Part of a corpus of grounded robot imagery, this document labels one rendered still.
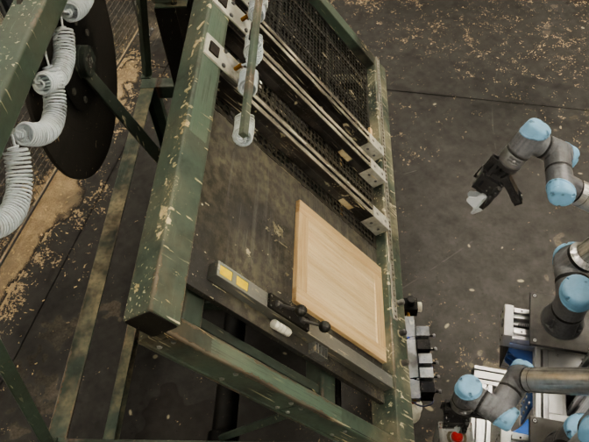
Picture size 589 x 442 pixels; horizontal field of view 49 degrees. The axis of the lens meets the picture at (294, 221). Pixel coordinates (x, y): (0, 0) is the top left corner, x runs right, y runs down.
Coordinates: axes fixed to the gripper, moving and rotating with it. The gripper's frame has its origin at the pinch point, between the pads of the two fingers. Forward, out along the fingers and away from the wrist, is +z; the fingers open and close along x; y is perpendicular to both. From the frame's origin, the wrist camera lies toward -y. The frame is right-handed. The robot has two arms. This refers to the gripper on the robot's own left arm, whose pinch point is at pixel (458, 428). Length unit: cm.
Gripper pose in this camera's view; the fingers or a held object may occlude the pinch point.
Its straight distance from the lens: 236.6
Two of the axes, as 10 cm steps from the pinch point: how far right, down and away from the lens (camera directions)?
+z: 0.5, 6.1, 7.9
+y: -10.0, 0.0, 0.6
